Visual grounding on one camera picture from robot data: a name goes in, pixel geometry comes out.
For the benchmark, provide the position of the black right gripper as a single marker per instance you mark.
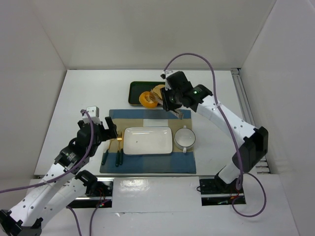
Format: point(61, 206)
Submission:
point(167, 100)

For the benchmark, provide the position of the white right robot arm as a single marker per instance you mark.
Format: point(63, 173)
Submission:
point(251, 143)

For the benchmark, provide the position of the stainless steel tongs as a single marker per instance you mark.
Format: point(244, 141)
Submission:
point(154, 96)

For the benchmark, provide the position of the blue beige checked placemat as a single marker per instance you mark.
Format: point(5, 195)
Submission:
point(175, 162)

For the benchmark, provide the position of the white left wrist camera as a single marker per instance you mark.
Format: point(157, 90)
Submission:
point(93, 112)

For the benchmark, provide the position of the gold fork green handle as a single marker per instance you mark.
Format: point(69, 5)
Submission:
point(118, 153)

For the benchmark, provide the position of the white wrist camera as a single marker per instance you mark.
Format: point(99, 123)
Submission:
point(93, 112)
point(165, 74)

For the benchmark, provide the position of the dark green serving tray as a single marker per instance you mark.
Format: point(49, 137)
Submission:
point(136, 88)

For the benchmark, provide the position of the gold knife green handle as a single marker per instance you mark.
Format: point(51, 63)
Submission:
point(121, 149)

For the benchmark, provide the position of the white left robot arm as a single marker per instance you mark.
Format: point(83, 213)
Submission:
point(65, 181)

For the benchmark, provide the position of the white rectangular plate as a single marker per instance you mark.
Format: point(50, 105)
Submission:
point(151, 140)

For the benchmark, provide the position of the gold spoon green handle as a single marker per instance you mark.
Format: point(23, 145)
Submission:
point(105, 154)

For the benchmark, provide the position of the orange bagel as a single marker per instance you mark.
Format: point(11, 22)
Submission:
point(147, 100)

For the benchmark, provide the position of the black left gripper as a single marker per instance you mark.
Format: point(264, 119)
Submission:
point(105, 130)

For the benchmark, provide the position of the speckled bread slice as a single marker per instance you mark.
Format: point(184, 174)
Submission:
point(157, 91)

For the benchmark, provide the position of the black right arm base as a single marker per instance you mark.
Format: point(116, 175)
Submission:
point(212, 194)

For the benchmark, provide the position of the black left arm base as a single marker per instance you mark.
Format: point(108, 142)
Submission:
point(101, 195)

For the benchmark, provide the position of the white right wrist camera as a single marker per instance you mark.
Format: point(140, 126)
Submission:
point(165, 74)

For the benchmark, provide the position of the white cup with dark rim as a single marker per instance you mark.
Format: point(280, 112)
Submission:
point(184, 139)

